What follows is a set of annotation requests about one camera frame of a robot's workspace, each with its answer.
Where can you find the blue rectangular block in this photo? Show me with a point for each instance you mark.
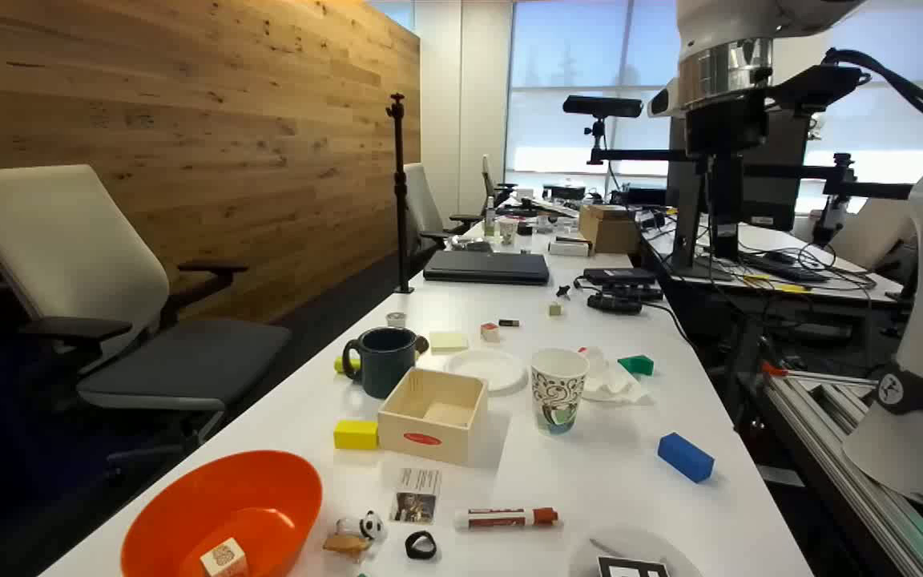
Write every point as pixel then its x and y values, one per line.
pixel 685 456

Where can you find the dark blue mug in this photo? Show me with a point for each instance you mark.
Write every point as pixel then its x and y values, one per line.
pixel 377 359

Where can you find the black camera stand pole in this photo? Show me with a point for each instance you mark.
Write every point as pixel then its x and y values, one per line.
pixel 397 113

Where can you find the patterned paper cup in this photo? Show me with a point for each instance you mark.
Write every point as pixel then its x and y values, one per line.
pixel 559 383

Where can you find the yellow sticky note pad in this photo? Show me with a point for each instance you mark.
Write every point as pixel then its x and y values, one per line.
pixel 447 341

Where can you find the small photo card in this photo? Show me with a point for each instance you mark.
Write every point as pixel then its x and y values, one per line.
pixel 415 508

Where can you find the orange plastic bowl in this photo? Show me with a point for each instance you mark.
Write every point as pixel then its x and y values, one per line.
pixel 268 502

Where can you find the wooden open box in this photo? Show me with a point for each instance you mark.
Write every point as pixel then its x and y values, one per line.
pixel 434 415

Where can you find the cardboard box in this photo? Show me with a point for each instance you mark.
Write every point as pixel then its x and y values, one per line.
pixel 611 230

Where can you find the white office chair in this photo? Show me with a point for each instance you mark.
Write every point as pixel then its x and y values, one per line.
pixel 80 271

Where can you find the white plastic plate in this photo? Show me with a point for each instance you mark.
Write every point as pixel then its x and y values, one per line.
pixel 501 373

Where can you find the red white marker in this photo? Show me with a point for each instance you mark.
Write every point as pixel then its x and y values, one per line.
pixel 509 517

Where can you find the small soccer ball toy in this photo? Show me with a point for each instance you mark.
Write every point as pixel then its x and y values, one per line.
pixel 373 527

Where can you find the closed dark laptop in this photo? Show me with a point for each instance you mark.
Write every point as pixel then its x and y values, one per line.
pixel 489 269

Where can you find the yellow rectangular block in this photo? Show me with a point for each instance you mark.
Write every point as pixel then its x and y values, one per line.
pixel 357 435

